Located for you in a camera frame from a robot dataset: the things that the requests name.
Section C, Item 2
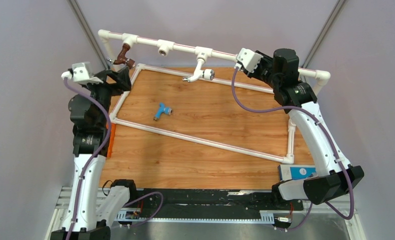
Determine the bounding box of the brown water faucet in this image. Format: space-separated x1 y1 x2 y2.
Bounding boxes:
106 43 136 69

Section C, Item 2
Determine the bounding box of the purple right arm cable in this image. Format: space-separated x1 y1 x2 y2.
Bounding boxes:
231 65 355 231

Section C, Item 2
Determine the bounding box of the blue white box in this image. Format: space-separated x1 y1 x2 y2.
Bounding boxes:
277 164 316 181

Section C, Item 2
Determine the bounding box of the blue water faucet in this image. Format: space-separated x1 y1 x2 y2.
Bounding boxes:
153 102 173 121

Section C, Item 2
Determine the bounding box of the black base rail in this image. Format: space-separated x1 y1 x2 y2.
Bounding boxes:
128 188 304 220

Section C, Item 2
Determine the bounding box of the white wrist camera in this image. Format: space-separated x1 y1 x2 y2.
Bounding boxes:
61 61 103 85
235 48 263 73

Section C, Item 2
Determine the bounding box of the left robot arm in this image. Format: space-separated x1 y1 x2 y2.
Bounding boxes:
50 66 139 240

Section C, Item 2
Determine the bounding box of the white water faucet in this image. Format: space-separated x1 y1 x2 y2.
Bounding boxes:
182 57 215 83

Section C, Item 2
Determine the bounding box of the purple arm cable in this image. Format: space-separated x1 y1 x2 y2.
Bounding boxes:
63 76 164 240
231 65 355 231

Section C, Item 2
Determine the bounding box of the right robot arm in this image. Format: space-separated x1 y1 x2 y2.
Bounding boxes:
236 48 365 210

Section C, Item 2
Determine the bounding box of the orange razor package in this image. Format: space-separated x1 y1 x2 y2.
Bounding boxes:
107 123 116 159

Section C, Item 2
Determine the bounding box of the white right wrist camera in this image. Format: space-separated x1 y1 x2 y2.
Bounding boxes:
235 48 263 73

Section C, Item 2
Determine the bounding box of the white PVC pipe frame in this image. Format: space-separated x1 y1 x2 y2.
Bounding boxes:
98 29 332 165

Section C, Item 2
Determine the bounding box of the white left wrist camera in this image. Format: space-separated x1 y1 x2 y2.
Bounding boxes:
61 61 103 85

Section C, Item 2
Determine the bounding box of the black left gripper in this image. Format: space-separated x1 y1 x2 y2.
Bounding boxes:
83 66 131 127

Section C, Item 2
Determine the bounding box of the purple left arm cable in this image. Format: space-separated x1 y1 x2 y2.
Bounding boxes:
63 76 164 240

